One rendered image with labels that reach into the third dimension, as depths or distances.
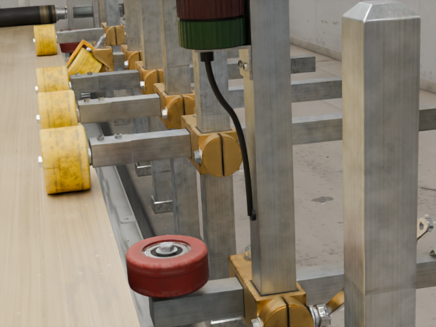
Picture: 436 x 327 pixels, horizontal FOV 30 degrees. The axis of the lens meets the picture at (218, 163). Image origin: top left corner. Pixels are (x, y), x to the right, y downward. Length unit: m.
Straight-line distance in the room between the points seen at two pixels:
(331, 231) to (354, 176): 2.84
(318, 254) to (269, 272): 2.35
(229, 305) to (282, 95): 0.23
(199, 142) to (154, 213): 0.57
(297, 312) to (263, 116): 0.18
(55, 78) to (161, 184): 0.27
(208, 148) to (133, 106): 0.32
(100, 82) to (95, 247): 0.70
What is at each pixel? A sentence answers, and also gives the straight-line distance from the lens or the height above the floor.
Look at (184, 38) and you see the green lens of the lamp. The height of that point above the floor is 1.12.
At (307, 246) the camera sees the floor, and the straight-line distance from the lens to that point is 3.19.
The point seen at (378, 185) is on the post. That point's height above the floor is 1.05.
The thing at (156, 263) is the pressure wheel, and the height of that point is 0.91.
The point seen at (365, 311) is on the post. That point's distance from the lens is 0.52.
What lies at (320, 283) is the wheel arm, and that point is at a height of 0.85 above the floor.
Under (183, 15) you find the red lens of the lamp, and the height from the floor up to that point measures 1.14.
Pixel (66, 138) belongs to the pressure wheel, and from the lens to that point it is 0.99.
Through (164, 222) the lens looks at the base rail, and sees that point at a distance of 1.47.
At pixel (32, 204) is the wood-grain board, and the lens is 1.00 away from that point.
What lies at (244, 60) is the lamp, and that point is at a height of 1.09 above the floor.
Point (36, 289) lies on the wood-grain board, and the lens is 0.76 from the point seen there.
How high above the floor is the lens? 1.21
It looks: 16 degrees down
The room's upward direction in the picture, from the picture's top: 3 degrees counter-clockwise
